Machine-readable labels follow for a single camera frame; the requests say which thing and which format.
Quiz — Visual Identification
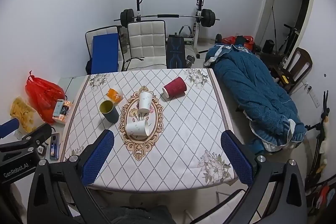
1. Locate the dark teal cup yellow inside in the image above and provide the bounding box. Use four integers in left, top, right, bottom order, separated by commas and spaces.
99, 100, 119, 124

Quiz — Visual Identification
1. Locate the black gripper device left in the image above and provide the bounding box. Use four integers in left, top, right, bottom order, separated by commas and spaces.
1, 123, 52, 185

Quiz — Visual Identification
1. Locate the blue folded mat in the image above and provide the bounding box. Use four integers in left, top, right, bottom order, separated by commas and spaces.
91, 33, 119, 74

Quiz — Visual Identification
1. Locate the patterned white tablecloth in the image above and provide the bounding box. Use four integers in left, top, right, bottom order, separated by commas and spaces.
60, 68, 235, 192

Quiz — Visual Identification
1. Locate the red ribbed paper cup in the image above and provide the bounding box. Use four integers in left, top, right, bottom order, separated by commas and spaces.
162, 77, 187, 99

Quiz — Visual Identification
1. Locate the barbell with black plates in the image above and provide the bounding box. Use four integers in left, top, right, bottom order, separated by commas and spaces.
114, 9, 220, 28

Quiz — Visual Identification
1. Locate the white barbell rack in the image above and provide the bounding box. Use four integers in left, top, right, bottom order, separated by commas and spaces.
135, 0, 206, 59

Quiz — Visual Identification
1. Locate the white padded chair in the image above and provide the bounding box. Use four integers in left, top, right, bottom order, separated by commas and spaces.
126, 20, 167, 71

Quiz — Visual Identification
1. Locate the small printed box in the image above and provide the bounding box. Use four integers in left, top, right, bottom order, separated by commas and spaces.
52, 100, 72, 124

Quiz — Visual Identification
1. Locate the orange white small cup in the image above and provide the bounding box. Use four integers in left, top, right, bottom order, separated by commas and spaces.
106, 87, 123, 105

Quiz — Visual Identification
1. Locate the red plastic bag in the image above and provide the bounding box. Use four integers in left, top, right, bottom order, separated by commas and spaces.
25, 71, 65, 124

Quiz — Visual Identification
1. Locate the blue quilted blanket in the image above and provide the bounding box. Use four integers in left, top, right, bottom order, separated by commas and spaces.
204, 44, 306, 154

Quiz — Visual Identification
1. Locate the black blue gym bag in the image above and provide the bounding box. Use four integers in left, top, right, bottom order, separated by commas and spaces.
166, 35, 186, 69

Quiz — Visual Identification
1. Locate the white paper cup upright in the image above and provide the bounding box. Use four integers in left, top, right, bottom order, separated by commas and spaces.
138, 91, 153, 113

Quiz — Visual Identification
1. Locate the black tripod stand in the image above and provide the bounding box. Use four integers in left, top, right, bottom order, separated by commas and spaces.
305, 90, 330, 190

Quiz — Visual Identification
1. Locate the dark wooden chair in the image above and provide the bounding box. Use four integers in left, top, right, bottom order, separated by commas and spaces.
270, 47, 313, 94

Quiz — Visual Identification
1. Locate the yellow snack bag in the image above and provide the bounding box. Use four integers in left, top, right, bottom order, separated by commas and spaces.
10, 97, 36, 133

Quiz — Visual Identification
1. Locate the white paper cup lying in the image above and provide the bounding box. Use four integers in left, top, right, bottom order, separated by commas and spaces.
125, 120, 150, 137

